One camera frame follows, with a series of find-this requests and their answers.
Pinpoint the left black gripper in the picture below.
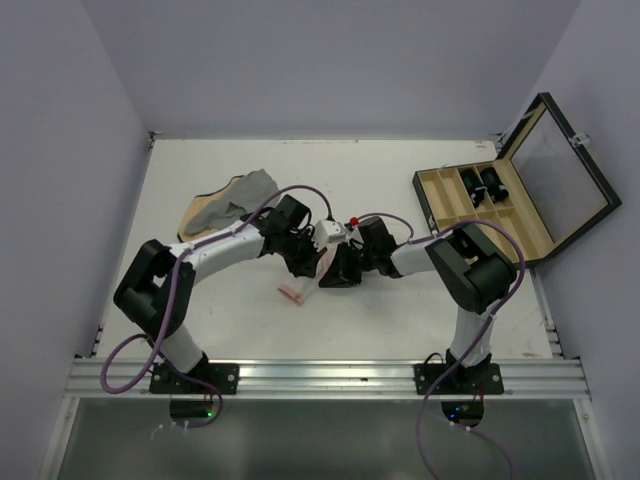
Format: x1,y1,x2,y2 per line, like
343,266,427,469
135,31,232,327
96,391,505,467
280,228,327,278

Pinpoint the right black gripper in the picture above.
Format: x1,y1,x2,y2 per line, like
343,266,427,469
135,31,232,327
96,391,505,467
319,239,378,286

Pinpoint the white pink-trimmed underwear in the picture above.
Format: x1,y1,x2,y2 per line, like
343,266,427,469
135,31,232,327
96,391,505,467
277,247,336,306

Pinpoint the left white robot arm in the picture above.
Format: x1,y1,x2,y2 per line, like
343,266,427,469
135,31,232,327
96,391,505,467
114,195,327,393

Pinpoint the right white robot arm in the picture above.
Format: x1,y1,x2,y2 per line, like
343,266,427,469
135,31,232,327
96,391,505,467
319,215,525,393

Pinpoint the grey underwear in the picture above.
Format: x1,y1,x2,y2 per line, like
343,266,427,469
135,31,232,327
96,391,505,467
187,169,279,235

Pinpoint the beige underwear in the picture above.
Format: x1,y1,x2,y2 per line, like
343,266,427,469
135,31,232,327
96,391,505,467
176,175,243,242

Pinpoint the black rolled item left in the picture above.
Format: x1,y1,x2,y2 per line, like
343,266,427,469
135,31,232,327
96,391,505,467
459,168,486,208

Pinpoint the black rolled item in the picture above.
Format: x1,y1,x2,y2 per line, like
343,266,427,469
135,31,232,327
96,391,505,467
480,167,509,203
459,168,486,208

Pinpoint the black rolled item right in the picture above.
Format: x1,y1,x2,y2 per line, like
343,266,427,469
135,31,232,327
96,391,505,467
480,167,509,203

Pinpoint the black wooden compartment box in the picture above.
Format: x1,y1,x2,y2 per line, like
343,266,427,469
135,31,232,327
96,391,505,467
412,92,622,267

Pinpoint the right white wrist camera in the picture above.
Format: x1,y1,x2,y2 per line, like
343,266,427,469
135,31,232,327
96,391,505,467
345,217,362,242

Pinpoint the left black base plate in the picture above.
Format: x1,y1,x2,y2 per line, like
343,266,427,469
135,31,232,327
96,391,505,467
149,362,240,395

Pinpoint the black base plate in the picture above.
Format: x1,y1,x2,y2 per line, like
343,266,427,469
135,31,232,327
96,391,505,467
413,363,505,395
149,362,240,395

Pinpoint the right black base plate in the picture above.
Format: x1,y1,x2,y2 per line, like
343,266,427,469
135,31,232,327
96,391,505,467
413,363,505,395

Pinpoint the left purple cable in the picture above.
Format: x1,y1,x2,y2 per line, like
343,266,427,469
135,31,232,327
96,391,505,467
100,184,332,429

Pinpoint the aluminium mounting rail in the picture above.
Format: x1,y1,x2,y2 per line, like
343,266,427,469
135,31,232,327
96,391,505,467
63,357,586,401

